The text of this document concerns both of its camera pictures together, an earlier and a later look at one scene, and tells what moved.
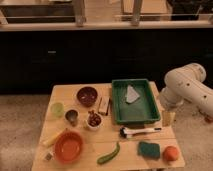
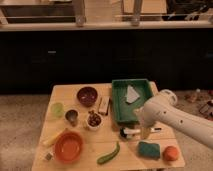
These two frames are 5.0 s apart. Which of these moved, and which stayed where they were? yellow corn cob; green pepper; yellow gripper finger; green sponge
Moved: yellow gripper finger
Stayed: yellow corn cob; green pepper; green sponge
